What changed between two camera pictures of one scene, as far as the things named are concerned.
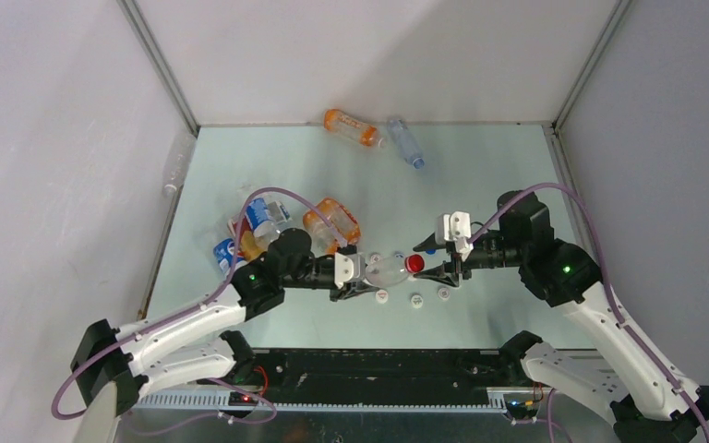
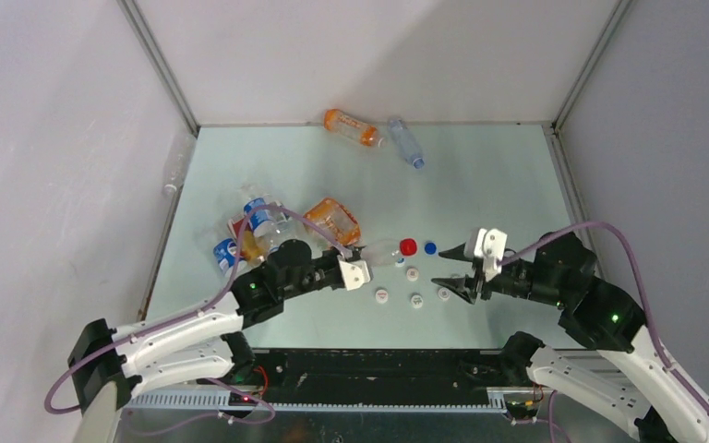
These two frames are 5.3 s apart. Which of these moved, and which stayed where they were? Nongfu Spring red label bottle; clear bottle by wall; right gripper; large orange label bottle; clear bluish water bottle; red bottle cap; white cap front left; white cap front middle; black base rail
Moved: right gripper; Nongfu Spring red label bottle; red bottle cap
Stayed: clear bluish water bottle; clear bottle by wall; white cap front middle; white cap front left; black base rail; large orange label bottle
